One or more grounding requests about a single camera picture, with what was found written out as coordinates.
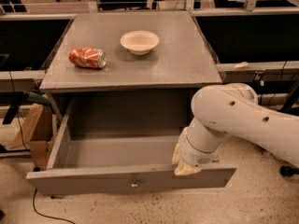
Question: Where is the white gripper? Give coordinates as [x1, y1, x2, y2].
[172, 139, 219, 176]

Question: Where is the grey top drawer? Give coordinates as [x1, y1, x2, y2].
[27, 97, 235, 195]

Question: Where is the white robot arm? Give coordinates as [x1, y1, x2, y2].
[172, 83, 299, 176]

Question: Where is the grey drawer cabinet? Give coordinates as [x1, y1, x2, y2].
[40, 11, 221, 124]

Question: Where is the small cream scrap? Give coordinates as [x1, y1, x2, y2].
[233, 62, 249, 69]

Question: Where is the white paper bowl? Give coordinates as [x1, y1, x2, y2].
[121, 31, 160, 55]

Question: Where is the crushed orange soda can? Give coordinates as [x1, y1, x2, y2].
[68, 46, 107, 69]

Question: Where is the brown cardboard box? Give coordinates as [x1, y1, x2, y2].
[10, 104, 53, 170]

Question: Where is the black floor cable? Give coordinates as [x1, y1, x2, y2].
[32, 189, 77, 224]

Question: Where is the green handled tool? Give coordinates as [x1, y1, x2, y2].
[24, 91, 50, 106]

